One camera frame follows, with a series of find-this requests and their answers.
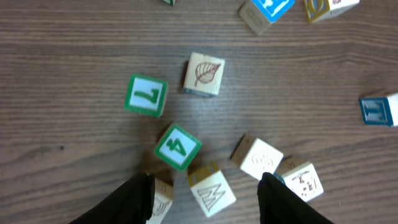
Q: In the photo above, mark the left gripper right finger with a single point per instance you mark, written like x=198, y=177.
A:
x=279, y=205

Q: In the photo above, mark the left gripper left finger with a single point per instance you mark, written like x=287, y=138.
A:
x=131, y=203

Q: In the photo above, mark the wooden block animal drawing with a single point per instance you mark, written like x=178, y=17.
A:
x=163, y=200

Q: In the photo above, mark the plain wooden block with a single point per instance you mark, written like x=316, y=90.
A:
x=255, y=157

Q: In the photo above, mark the wooden block M drawing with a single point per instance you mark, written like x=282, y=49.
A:
x=211, y=189

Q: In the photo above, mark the green number four block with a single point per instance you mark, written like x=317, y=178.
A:
x=177, y=147

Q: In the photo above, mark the leaf block blue side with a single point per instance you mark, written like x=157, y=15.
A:
x=204, y=75

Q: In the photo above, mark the wooden block blue edge centre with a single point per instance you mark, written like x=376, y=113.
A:
x=300, y=176

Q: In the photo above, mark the green number seven block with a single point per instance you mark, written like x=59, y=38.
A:
x=146, y=95

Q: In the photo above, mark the wooden block umbrella right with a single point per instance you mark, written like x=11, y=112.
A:
x=379, y=110

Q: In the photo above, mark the blue top wooden block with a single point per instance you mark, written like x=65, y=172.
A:
x=259, y=15

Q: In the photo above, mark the wooden block top right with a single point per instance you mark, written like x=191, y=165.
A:
x=318, y=10

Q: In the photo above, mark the wooden block teal side top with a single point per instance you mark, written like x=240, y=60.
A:
x=170, y=2

